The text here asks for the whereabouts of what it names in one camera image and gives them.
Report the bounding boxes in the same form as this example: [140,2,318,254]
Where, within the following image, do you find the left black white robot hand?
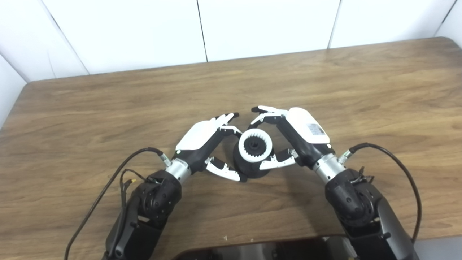
[165,113,243,185]

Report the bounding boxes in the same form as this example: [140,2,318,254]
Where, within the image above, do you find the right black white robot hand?
[251,105,348,185]

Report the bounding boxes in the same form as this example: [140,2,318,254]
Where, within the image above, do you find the white toothed plastic ring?
[239,128,273,163]

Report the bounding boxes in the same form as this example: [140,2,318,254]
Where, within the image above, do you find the round black plastic part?
[233,135,275,183]

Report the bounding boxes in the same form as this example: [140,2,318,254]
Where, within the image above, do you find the black robot chest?
[173,237,358,260]

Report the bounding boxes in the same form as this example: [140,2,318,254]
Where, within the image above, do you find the thin black wrist wire loop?
[352,166,376,185]

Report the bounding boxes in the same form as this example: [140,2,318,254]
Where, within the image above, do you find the thin wire with yellow plug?
[120,169,147,208]

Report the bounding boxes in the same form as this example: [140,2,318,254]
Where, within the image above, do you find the thick black left wrist cable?
[64,147,172,260]

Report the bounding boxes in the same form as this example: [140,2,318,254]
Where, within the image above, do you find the thick black wrist cable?
[337,143,423,243]
[64,147,172,260]

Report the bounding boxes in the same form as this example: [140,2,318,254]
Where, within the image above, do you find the thick black right wrist cable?
[337,143,423,243]

